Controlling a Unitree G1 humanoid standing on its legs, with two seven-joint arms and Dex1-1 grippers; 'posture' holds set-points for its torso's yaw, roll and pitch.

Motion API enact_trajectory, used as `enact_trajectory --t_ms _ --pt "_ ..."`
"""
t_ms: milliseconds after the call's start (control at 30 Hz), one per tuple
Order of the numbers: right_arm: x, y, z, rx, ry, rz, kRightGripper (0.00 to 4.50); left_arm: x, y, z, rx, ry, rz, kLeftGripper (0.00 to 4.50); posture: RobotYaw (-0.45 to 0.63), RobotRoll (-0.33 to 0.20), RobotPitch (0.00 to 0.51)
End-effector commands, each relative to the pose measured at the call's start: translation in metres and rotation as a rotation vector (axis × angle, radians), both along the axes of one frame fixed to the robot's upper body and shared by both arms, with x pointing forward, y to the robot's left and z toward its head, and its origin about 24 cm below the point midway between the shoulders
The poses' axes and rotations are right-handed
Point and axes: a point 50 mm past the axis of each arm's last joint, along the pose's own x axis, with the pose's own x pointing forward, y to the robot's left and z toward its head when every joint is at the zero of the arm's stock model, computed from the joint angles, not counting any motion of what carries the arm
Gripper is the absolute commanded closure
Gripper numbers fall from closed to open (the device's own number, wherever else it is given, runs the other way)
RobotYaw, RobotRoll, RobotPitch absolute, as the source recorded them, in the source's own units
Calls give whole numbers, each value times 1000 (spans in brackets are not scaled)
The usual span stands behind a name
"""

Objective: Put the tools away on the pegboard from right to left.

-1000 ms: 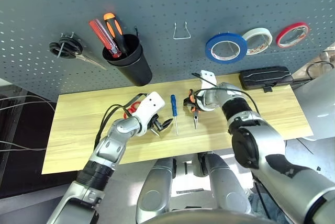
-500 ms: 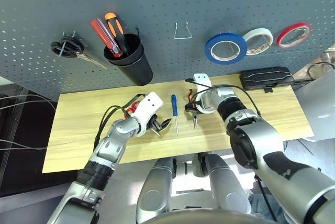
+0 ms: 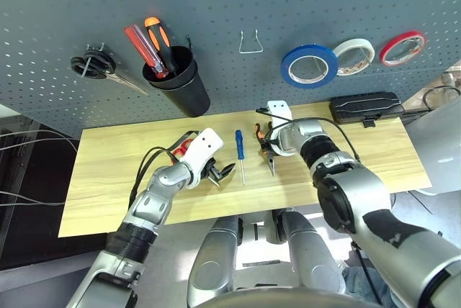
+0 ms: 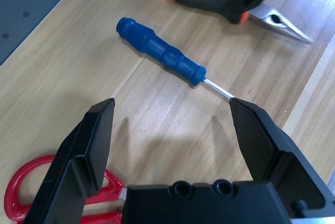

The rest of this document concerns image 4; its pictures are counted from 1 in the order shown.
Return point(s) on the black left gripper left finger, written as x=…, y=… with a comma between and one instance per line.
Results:
x=78, y=161

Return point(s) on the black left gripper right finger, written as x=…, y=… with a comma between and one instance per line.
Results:
x=274, y=150

